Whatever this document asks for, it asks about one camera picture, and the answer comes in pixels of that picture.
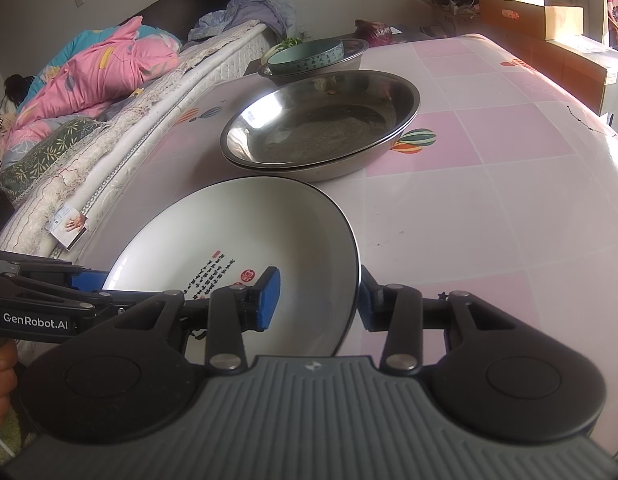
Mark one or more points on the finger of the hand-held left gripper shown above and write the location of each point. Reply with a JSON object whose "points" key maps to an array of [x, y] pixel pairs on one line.
{"points": [[49, 290], [89, 280]]}

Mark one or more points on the stainless steel plate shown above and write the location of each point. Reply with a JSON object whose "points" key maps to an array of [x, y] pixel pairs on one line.
{"points": [[339, 172]]}

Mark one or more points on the pink printed tablecloth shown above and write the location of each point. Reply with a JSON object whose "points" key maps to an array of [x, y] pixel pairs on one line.
{"points": [[489, 210]]}

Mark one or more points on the purple cabbage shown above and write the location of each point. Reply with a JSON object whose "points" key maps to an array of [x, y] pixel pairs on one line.
{"points": [[376, 34]]}

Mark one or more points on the green ceramic bowl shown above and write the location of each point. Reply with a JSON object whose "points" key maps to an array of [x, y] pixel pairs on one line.
{"points": [[309, 60]]}

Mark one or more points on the paper tag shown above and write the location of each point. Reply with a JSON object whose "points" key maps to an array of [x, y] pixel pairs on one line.
{"points": [[69, 225]]}

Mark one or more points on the white ceramic plate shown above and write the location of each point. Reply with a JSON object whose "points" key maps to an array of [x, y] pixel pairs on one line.
{"points": [[214, 230]]}

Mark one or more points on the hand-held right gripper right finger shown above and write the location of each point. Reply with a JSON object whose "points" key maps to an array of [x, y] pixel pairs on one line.
{"points": [[368, 305]]}

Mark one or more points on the napa cabbage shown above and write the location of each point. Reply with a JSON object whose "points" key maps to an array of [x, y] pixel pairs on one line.
{"points": [[289, 42]]}

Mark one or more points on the pile of grey-blue clothes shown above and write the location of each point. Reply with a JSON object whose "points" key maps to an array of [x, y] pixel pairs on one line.
{"points": [[249, 15]]}

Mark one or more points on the person's left hand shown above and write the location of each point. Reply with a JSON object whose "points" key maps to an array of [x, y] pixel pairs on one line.
{"points": [[1, 385]]}

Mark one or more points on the pink floral quilt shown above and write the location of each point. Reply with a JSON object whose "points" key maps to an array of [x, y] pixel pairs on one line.
{"points": [[89, 75]]}

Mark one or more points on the green floral quilt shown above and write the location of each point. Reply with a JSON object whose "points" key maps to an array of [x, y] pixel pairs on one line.
{"points": [[44, 155]]}

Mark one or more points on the large stainless steel basin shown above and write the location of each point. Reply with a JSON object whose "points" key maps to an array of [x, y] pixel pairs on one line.
{"points": [[314, 130]]}

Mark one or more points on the large brown cardboard box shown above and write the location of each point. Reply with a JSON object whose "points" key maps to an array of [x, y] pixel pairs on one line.
{"points": [[589, 65]]}

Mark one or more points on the stainless steel bowl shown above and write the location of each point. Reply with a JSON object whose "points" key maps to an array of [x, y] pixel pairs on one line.
{"points": [[351, 62]]}

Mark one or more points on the white quilted mattress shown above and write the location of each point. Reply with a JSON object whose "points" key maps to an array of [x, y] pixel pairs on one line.
{"points": [[154, 110]]}

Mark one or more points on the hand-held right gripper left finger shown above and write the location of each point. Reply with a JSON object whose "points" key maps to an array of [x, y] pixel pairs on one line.
{"points": [[269, 300]]}

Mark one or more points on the open cardboard box with clutter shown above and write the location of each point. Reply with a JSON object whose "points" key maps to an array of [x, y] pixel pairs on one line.
{"points": [[444, 12]]}

